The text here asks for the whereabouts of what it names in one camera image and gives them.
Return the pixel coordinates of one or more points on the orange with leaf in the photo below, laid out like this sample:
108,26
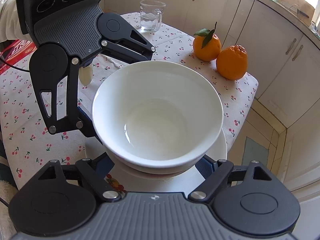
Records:
207,47

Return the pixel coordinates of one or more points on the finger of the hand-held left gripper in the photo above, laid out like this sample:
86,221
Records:
87,127
140,52

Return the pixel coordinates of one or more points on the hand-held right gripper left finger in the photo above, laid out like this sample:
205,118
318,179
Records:
105,166

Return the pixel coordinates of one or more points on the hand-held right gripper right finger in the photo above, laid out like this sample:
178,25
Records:
205,167

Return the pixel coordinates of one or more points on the white fruit-print plate with stain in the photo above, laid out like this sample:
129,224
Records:
180,182

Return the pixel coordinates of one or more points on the wooden cutting board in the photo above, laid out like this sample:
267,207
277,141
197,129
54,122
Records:
297,2

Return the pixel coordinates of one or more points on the white pink-flower bowl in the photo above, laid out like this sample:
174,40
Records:
155,120
160,170

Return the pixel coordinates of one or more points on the glass mug with water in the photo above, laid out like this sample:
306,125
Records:
150,17

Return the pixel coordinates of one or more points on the bumpy orange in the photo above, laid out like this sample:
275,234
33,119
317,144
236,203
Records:
231,63

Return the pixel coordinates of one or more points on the red printed box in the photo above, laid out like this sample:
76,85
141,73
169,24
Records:
17,52

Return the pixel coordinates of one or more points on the cherry-print tablecloth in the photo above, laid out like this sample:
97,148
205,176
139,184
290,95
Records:
25,105

